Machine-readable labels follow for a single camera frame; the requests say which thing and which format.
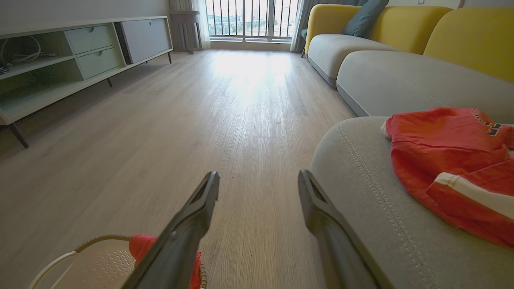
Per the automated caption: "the red jersey with white stripe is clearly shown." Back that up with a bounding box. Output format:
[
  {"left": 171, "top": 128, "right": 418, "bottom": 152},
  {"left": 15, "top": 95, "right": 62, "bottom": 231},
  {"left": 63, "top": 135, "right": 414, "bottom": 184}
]
[{"left": 381, "top": 107, "right": 514, "bottom": 250}]

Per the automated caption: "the window balcony railing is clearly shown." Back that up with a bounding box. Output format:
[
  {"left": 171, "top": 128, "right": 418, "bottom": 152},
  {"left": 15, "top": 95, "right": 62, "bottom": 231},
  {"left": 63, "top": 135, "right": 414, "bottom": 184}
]
[{"left": 206, "top": 0, "right": 300, "bottom": 42}]

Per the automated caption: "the white and green TV cabinet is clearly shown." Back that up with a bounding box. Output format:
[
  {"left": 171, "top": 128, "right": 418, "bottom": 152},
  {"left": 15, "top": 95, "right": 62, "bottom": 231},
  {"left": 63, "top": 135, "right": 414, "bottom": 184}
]
[{"left": 0, "top": 16, "right": 174, "bottom": 149}]

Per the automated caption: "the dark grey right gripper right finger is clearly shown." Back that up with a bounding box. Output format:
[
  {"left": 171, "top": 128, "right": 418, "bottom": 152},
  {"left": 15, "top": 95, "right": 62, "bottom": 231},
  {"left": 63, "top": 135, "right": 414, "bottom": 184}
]
[{"left": 298, "top": 169, "right": 395, "bottom": 289}]

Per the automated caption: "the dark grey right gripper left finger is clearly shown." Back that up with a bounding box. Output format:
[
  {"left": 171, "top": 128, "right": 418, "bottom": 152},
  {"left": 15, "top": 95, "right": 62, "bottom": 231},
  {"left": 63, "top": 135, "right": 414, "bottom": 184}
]
[{"left": 120, "top": 171, "right": 220, "bottom": 289}]

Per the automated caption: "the grey curtain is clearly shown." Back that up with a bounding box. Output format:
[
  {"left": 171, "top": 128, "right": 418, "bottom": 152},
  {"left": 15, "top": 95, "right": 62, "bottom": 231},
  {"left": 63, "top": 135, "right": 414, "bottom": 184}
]
[{"left": 290, "top": 0, "right": 322, "bottom": 53}]

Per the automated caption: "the white coiled cable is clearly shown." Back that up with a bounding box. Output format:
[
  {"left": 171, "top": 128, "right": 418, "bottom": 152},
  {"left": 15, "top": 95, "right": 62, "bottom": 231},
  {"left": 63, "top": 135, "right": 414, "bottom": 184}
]
[{"left": 0, "top": 35, "right": 42, "bottom": 65}]

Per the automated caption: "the red garment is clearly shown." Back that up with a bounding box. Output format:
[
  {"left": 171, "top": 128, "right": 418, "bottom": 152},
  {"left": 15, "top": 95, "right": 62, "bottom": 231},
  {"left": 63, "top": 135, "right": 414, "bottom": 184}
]
[{"left": 128, "top": 234, "right": 202, "bottom": 289}]

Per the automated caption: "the teal cushion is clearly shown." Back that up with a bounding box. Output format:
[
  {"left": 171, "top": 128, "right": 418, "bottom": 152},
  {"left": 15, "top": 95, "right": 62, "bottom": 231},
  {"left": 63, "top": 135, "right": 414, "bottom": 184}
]
[{"left": 341, "top": 0, "right": 389, "bottom": 38}]

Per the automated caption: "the cream plastic laundry basket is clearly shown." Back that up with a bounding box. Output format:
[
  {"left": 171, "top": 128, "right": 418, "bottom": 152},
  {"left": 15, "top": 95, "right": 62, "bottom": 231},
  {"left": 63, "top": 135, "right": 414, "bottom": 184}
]
[{"left": 27, "top": 235, "right": 208, "bottom": 289}]

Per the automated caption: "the white sheer curtain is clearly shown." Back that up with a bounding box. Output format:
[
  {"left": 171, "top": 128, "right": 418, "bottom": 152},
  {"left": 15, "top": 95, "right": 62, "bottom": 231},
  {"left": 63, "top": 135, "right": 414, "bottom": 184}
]
[{"left": 191, "top": 0, "right": 212, "bottom": 50}]

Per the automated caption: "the grey and yellow sofa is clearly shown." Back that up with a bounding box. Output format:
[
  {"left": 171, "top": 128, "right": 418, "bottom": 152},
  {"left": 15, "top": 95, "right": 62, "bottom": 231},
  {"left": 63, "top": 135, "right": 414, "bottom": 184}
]
[{"left": 304, "top": 3, "right": 514, "bottom": 289}]

